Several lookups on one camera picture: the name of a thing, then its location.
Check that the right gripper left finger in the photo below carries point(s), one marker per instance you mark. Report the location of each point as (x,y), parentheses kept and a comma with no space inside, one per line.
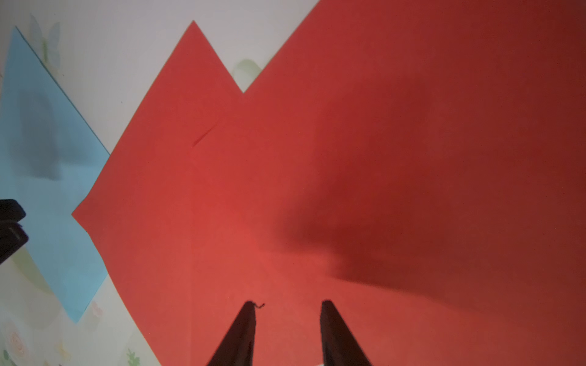
(236,348)

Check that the red paper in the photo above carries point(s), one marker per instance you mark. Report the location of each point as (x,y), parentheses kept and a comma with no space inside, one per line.
(422,164)
(138,212)

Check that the light blue paper left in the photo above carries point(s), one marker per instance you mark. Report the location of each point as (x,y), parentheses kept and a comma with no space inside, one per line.
(50,160)

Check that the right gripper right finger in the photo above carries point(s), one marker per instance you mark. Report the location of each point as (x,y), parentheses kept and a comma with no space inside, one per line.
(339,347)

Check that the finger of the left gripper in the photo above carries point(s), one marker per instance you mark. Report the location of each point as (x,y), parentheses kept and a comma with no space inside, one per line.
(10,210)
(12,238)

